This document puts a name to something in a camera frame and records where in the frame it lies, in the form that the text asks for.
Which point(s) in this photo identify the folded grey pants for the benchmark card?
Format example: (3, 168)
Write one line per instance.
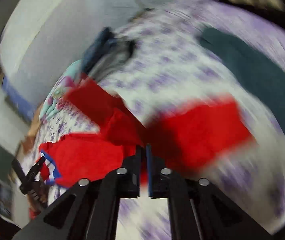
(115, 55)

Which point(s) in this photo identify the folded blue jeans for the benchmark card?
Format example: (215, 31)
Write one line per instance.
(97, 47)

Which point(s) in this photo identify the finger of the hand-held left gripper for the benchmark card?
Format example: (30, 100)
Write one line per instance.
(18, 168)
(35, 167)

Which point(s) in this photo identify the large white covered pillow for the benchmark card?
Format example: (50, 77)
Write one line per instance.
(57, 30)

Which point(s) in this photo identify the orange cloth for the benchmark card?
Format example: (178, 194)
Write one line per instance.
(31, 135)

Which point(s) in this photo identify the blue floral pillow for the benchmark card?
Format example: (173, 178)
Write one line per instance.
(17, 97)

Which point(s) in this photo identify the dark green pants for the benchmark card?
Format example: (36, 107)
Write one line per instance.
(257, 72)

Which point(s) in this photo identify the red pants with blue panels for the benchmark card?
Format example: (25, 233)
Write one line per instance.
(195, 130)

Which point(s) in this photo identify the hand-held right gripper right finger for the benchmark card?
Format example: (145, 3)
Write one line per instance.
(149, 170)

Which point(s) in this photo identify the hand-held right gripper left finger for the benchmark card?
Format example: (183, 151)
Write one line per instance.
(132, 170)

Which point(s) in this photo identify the folded floral blanket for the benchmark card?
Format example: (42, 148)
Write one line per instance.
(57, 97)

